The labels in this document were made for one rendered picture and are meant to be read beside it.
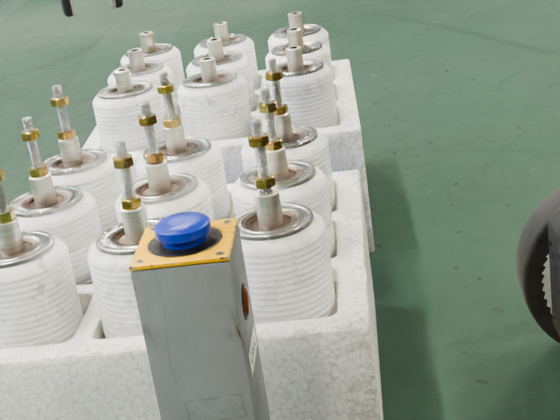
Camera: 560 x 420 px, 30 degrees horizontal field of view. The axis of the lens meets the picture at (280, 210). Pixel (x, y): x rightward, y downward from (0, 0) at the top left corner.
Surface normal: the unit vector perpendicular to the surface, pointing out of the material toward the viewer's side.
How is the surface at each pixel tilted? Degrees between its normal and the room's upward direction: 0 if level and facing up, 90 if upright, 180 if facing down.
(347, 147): 90
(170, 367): 90
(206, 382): 90
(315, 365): 90
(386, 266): 0
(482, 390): 0
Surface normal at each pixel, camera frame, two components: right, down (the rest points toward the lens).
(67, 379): -0.05, 0.37
